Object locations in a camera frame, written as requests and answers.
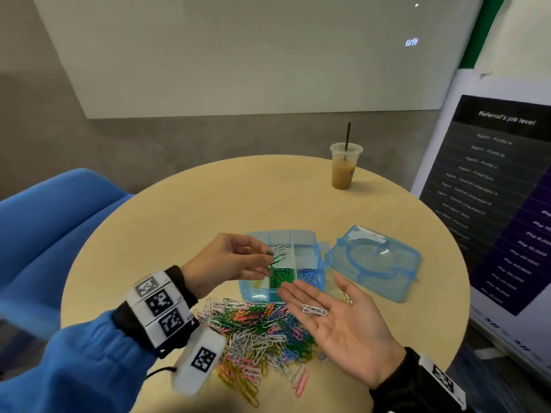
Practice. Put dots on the person's left hand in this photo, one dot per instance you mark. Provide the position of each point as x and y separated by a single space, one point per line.
219 262

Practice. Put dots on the person's right hand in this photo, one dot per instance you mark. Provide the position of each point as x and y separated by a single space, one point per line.
353 331

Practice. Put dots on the white paper clip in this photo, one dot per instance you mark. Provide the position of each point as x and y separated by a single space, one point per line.
315 310
278 256

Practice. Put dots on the bunch of green paper clips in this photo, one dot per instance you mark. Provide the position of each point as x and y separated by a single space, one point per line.
282 278

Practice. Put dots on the bunch of blue paper clips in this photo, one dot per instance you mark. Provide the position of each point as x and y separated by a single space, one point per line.
307 276

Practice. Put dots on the pile of coloured paper clips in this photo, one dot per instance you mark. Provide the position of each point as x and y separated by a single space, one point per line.
250 335

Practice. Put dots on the blue compartment organizer box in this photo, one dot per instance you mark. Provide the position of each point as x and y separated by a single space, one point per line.
301 253

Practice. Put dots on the person's left forearm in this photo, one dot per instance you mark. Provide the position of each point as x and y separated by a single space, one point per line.
77 357

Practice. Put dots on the blue transparent box lid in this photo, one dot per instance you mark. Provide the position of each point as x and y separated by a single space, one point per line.
374 262

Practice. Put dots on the round wooden table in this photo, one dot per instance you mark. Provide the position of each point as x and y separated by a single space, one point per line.
172 210

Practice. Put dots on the left wrist marker band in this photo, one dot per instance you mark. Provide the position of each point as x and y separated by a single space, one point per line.
159 309

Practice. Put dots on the wrist marker band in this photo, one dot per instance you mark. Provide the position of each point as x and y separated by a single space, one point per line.
159 309
443 381

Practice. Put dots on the right wrist marker band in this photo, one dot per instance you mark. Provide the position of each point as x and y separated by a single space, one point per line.
443 381

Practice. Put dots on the iced coffee plastic cup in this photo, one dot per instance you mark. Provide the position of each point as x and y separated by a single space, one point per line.
343 172

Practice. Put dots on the blue upholstered chair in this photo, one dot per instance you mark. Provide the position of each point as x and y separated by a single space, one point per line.
43 236

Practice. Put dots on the black drinking straw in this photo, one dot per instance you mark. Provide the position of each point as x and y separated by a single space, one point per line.
348 136

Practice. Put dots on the standing poster banner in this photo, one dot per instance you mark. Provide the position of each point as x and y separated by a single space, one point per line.
499 202

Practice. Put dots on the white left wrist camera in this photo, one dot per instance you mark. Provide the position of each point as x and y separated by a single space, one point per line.
200 361

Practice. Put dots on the white wall board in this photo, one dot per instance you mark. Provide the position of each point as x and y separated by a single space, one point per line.
258 47

